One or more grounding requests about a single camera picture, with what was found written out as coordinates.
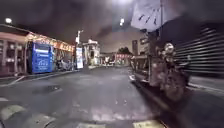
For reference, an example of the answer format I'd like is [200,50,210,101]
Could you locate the shopfront building with lit sign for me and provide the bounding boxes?
[0,23,76,78]

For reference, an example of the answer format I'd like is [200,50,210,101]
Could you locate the blue kiosk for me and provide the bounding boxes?
[26,41,55,75]

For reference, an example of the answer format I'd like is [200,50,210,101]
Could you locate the parked motorcycle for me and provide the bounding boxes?
[129,31,193,103]

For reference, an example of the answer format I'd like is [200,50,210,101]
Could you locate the distant lit buildings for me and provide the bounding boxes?
[82,39,134,68]

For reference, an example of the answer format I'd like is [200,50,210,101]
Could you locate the dark asphalt road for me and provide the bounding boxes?
[0,66,224,128]

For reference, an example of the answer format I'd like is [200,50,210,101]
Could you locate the metal roller shutter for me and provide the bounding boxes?
[173,23,224,78]

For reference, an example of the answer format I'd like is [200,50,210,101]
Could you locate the lit sign pillar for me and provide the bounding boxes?
[75,30,85,70]

